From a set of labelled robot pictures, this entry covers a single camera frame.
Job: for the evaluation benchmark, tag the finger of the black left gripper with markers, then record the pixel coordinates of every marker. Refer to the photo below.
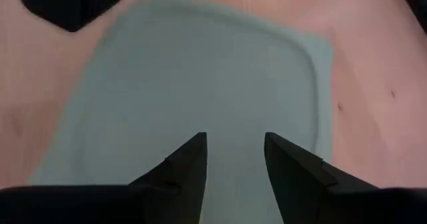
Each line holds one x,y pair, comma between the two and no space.
71,4

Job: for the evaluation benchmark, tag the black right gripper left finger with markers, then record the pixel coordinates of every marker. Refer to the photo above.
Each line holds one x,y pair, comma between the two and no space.
180,184

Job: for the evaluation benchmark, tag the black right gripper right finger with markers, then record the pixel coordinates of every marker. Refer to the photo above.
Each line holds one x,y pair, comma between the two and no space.
300,184

